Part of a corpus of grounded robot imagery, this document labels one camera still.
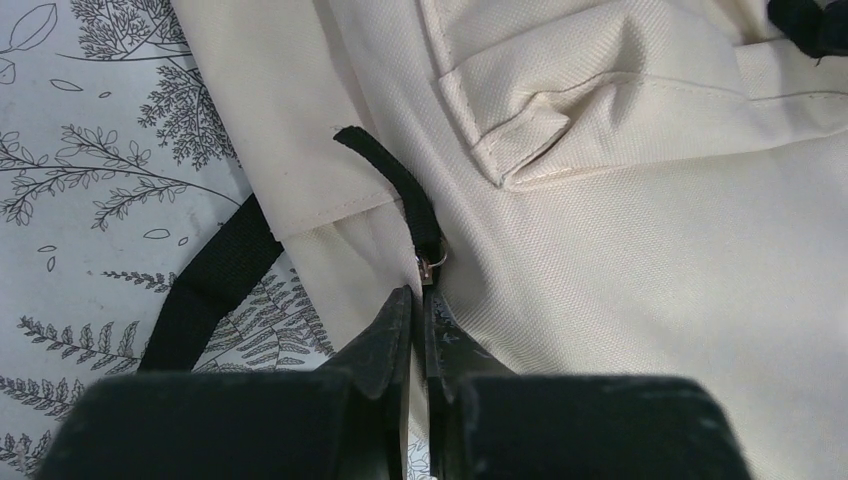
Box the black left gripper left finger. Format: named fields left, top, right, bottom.
left=36, top=287, right=412, bottom=479

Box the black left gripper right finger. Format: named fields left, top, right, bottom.
left=423, top=288, right=750, bottom=479

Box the beige canvas backpack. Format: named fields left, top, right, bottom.
left=172, top=1, right=847, bottom=479

